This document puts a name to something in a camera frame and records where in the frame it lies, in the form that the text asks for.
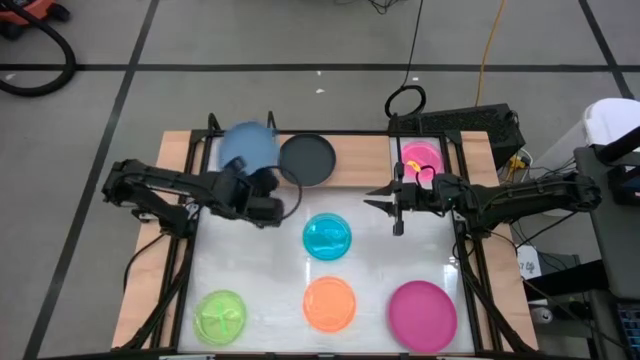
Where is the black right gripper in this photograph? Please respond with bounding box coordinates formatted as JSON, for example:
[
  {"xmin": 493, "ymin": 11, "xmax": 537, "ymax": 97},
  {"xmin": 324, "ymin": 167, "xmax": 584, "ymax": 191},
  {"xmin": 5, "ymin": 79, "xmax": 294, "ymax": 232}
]
[{"xmin": 363, "ymin": 160, "xmax": 436, "ymax": 237}]

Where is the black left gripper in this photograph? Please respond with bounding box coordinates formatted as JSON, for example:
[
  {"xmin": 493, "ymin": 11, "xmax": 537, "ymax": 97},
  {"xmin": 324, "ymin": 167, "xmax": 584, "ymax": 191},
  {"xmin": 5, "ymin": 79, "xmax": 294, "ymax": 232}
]
[{"xmin": 227, "ymin": 156, "xmax": 282, "ymax": 200}]

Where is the blue plate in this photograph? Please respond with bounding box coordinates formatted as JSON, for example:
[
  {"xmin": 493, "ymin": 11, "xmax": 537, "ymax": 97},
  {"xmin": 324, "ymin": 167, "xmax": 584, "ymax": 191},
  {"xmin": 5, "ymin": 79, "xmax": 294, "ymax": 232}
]
[{"xmin": 218, "ymin": 121, "xmax": 280, "ymax": 177}]

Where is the small translucent pink plate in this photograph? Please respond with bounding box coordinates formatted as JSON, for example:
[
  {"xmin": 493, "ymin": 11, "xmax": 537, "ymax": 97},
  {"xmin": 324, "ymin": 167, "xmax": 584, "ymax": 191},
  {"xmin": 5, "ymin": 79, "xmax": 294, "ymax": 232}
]
[{"xmin": 399, "ymin": 139, "xmax": 446, "ymax": 184}]

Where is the translucent cyan plate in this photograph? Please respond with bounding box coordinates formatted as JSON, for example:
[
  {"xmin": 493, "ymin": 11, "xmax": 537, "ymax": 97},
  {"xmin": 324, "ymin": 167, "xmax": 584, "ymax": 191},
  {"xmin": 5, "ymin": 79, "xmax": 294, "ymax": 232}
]
[{"xmin": 301, "ymin": 212, "xmax": 353, "ymax": 262}]

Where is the dark grey plate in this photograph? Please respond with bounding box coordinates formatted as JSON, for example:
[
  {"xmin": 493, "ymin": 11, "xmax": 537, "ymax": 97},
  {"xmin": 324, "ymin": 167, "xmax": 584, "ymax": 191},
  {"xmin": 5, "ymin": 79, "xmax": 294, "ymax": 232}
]
[{"xmin": 278, "ymin": 132, "xmax": 338, "ymax": 189}]

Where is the large magenta plate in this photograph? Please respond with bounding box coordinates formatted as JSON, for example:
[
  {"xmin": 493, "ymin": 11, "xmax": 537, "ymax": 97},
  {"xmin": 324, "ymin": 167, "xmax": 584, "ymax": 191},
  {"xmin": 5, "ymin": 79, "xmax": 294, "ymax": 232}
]
[{"xmin": 387, "ymin": 279, "xmax": 459, "ymax": 353}]

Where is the translucent orange plate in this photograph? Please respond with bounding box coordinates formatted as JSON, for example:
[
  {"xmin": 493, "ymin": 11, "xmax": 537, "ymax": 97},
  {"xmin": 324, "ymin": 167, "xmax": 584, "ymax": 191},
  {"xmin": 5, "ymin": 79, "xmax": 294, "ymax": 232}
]
[{"xmin": 302, "ymin": 275, "xmax": 358, "ymax": 334}]

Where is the translucent green plate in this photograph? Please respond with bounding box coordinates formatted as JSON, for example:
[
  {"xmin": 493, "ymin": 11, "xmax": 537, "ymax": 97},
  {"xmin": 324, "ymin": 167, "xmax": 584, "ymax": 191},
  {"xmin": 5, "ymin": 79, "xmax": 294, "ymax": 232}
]
[{"xmin": 192, "ymin": 288, "xmax": 248, "ymax": 347}]

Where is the white paper label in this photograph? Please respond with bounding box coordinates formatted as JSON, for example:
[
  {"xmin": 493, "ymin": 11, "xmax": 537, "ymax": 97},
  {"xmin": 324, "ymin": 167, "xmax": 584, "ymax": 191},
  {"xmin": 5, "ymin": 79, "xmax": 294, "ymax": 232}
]
[{"xmin": 517, "ymin": 244, "xmax": 543, "ymax": 281}]

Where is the white tape roll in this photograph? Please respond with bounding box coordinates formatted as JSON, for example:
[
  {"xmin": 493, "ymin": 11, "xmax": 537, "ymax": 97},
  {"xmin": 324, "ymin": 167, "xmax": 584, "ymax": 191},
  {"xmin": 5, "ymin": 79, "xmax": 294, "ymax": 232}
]
[{"xmin": 530, "ymin": 305, "xmax": 554, "ymax": 325}]

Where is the grey desk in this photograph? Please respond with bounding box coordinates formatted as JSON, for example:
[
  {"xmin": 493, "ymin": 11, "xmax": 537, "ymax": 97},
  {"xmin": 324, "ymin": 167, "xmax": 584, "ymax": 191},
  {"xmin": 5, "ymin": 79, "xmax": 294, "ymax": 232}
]
[{"xmin": 573, "ymin": 144, "xmax": 640, "ymax": 301}]

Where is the white cylindrical container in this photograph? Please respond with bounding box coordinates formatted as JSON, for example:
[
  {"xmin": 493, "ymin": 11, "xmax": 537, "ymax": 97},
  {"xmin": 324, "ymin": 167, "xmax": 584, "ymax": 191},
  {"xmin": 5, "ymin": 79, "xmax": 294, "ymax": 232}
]
[{"xmin": 582, "ymin": 97, "xmax": 640, "ymax": 147}]

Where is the orange vacuum cleaner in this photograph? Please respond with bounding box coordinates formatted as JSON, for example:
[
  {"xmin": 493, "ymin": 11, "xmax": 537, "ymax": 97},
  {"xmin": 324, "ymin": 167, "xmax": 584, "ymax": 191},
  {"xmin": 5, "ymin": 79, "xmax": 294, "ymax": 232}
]
[{"xmin": 0, "ymin": 0, "xmax": 71, "ymax": 41}]

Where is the keyboard with blue light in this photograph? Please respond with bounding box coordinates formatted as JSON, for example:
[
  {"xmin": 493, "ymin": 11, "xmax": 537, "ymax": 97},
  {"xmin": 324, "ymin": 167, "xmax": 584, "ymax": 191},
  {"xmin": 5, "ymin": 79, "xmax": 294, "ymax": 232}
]
[{"xmin": 615, "ymin": 299, "xmax": 640, "ymax": 346}]

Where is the wooden shelf with black frame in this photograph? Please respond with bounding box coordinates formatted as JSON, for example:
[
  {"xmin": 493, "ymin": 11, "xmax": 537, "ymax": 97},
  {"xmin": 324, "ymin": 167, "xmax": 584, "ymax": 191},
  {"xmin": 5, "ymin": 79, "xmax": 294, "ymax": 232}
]
[{"xmin": 262, "ymin": 110, "xmax": 401, "ymax": 194}]

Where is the black metal table frame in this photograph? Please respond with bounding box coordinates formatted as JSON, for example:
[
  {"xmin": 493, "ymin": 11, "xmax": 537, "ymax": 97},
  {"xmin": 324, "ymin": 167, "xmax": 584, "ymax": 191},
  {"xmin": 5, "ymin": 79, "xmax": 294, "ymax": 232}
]
[{"xmin": 117, "ymin": 112, "xmax": 539, "ymax": 360}]

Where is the black cable with coil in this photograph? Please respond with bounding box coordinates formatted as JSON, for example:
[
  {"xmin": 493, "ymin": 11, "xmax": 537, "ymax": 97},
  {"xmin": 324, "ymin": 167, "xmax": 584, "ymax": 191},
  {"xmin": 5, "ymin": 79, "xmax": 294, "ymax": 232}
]
[{"xmin": 383, "ymin": 0, "xmax": 429, "ymax": 120}]

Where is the yellow cable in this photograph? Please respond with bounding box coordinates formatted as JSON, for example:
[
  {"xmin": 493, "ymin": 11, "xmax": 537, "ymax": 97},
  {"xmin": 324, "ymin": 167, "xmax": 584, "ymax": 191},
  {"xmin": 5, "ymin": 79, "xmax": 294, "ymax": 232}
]
[{"xmin": 474, "ymin": 0, "xmax": 509, "ymax": 107}]

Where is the black cable bundle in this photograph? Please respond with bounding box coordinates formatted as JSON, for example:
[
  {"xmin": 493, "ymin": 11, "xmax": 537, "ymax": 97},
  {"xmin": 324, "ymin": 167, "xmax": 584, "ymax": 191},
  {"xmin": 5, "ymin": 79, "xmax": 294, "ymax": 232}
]
[{"xmin": 334, "ymin": 0, "xmax": 401, "ymax": 15}]

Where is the black vacuum hose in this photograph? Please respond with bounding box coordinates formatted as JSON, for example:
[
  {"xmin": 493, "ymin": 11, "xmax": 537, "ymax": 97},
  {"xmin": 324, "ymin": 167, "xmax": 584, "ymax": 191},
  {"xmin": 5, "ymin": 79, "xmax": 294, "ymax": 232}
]
[{"xmin": 0, "ymin": 0, "xmax": 77, "ymax": 98}]

